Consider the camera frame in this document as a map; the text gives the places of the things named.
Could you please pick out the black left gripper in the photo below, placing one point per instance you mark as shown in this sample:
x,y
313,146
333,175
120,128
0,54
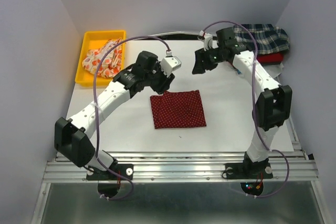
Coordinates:
x,y
165,83

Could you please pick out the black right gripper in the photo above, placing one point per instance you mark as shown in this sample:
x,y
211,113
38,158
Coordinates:
x,y
201,63

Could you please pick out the dark red polka dot skirt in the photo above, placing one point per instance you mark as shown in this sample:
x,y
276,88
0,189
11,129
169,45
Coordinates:
x,y
177,110

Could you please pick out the navy white plaid skirt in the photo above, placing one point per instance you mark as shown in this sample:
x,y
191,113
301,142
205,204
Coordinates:
x,y
269,39

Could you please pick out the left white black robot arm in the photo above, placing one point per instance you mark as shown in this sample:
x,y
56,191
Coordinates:
x,y
72,135

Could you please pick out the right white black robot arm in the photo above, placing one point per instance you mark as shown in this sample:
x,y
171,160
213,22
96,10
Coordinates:
x,y
271,100

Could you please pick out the folded red skirt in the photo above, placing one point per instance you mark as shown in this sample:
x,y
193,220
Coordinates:
x,y
270,59

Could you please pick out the white blue patterned skirt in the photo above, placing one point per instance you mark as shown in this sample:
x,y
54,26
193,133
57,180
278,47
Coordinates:
x,y
273,71

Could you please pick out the yellow plastic bin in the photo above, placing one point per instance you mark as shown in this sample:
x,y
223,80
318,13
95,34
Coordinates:
x,y
94,40

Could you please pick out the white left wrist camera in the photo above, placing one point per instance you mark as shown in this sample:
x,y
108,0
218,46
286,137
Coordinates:
x,y
169,65

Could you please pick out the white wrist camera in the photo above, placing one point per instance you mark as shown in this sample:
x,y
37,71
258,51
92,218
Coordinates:
x,y
169,65
206,39

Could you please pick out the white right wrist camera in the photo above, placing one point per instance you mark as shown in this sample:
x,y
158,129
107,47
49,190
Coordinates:
x,y
206,39

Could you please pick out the aluminium table frame rail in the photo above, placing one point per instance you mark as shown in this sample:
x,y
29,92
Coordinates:
x,y
186,155

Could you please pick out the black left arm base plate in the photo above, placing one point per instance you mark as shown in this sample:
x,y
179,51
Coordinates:
x,y
125,170

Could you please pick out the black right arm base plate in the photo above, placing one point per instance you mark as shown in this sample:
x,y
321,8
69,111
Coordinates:
x,y
240,171

